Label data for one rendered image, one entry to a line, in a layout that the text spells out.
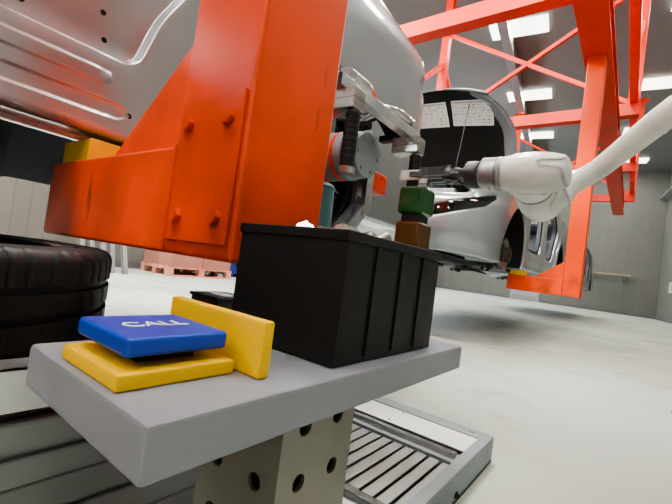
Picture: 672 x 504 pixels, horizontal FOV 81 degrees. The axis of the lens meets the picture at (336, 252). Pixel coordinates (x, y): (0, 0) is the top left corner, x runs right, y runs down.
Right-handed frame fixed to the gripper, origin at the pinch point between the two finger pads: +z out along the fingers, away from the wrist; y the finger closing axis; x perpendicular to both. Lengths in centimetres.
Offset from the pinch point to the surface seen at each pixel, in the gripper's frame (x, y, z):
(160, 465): -40, -95, -38
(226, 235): -28, -76, -15
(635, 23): 258, 376, -35
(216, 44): -1, -76, -7
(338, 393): -39, -81, -38
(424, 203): -19, -57, -32
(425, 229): -23, -55, -32
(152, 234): -29, -76, 3
